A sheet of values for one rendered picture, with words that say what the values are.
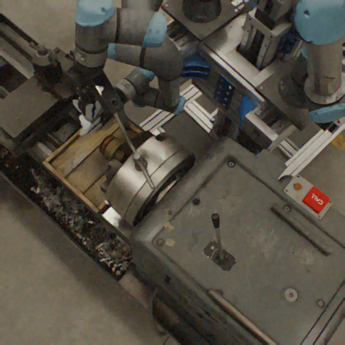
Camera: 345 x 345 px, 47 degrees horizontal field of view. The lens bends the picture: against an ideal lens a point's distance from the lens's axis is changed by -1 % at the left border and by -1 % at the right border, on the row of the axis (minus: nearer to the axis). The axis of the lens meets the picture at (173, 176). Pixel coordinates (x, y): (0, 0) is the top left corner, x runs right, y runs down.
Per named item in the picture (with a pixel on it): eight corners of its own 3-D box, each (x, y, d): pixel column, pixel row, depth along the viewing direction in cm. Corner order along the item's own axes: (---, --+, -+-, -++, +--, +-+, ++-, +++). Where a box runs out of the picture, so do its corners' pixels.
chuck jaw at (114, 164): (138, 177, 130) (112, 202, 126) (138, 183, 135) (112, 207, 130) (114, 156, 133) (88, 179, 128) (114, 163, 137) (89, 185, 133)
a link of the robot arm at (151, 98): (153, 114, 160) (153, 99, 150) (127, 105, 161) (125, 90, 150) (159, 98, 163) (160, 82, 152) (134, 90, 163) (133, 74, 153)
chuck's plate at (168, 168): (196, 169, 150) (195, 142, 119) (140, 232, 145) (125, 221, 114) (189, 164, 150) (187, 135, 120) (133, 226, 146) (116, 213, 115)
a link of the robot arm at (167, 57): (192, 33, 112) (187, 97, 160) (155, 22, 113) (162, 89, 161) (179, 69, 110) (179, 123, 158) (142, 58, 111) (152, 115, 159)
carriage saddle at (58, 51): (102, 86, 171) (100, 78, 165) (18, 159, 156) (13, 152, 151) (55, 48, 177) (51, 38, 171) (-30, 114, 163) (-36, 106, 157)
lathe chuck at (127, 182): (189, 163, 150) (187, 135, 120) (133, 226, 146) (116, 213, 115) (171, 149, 152) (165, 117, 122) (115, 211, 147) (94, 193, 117)
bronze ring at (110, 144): (133, 142, 133) (113, 127, 135) (114, 162, 130) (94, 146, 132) (136, 155, 141) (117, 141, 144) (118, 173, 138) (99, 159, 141)
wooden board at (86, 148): (162, 152, 161) (162, 148, 157) (98, 216, 150) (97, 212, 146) (109, 108, 167) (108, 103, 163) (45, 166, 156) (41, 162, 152)
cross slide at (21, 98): (96, 76, 166) (95, 69, 161) (16, 143, 152) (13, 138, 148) (68, 54, 169) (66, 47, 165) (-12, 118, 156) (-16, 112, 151)
